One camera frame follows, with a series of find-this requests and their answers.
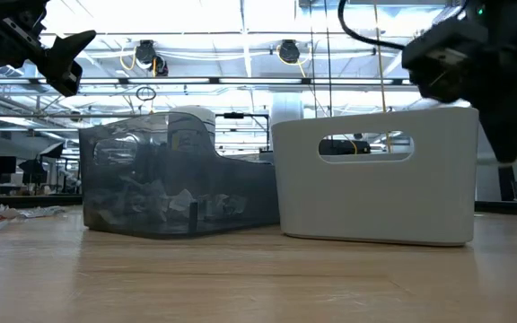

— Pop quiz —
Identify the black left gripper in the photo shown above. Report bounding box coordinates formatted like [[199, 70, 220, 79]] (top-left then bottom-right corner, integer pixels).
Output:
[[0, 0, 97, 98]]

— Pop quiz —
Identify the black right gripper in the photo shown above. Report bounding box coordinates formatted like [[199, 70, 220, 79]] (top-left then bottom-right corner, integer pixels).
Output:
[[401, 17, 517, 163]]

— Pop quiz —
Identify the white wipes canister blue label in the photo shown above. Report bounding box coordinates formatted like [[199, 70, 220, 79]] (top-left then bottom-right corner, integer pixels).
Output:
[[168, 105, 217, 153]]

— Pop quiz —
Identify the light grey plastic bin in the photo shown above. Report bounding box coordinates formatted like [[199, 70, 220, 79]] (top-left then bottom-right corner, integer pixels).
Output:
[[270, 106, 480, 247]]

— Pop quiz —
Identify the black hanging cable loop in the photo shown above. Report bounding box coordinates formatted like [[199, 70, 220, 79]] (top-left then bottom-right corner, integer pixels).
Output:
[[135, 85, 158, 102]]

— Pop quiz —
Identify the black ceiling cable reel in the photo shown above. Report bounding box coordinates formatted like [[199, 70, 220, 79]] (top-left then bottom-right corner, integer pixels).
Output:
[[133, 39, 170, 77], [277, 39, 302, 65]]

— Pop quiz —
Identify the yellow hanging cable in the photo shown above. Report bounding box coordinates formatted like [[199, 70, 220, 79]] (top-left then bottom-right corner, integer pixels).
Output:
[[372, 0, 393, 154]]

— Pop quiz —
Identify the black horizontal rail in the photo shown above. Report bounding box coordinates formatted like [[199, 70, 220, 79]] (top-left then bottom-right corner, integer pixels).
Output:
[[0, 111, 270, 122]]

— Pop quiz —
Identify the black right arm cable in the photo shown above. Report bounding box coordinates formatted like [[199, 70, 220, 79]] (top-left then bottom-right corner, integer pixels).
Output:
[[337, 0, 406, 51]]

